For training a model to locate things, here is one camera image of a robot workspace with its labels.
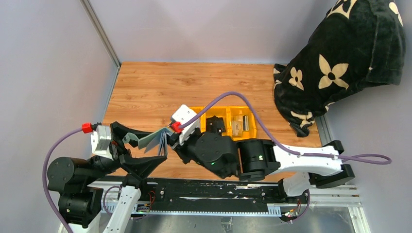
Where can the mint green leather card holder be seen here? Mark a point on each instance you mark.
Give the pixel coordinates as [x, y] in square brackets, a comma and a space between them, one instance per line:
[150, 141]

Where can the striped beige cards in bin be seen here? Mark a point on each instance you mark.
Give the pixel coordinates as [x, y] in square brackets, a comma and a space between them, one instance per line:
[240, 124]

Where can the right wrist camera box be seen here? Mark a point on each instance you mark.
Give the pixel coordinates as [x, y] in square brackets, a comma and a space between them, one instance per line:
[183, 115]

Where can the yellow left plastic bin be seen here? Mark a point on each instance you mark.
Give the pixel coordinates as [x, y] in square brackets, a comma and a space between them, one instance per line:
[197, 109]

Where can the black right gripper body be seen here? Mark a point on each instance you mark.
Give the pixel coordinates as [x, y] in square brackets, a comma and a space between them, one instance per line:
[185, 150]

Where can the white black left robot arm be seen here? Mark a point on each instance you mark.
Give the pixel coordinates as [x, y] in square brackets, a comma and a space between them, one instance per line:
[67, 181]

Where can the yellow middle plastic bin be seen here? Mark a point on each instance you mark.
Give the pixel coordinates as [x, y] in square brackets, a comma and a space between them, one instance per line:
[219, 111]

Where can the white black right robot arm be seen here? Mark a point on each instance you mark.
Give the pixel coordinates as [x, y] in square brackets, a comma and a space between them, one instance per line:
[253, 159]

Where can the aluminium frame post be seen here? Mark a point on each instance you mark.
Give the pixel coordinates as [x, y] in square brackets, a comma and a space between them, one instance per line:
[101, 32]

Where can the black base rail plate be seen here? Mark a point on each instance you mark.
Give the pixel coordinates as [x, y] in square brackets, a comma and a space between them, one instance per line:
[160, 196]

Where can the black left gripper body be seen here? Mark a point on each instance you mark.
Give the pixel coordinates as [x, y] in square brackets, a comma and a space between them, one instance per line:
[116, 148]

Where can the black floral blanket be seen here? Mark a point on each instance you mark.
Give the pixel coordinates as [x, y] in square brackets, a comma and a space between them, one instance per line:
[359, 44]

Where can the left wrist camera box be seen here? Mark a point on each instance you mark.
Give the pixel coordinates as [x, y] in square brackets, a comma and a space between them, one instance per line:
[100, 141]

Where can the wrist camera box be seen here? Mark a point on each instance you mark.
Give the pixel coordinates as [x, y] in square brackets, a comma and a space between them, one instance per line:
[183, 115]
[100, 141]

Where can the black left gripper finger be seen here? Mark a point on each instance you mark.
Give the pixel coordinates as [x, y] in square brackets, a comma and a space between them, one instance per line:
[140, 168]
[123, 135]

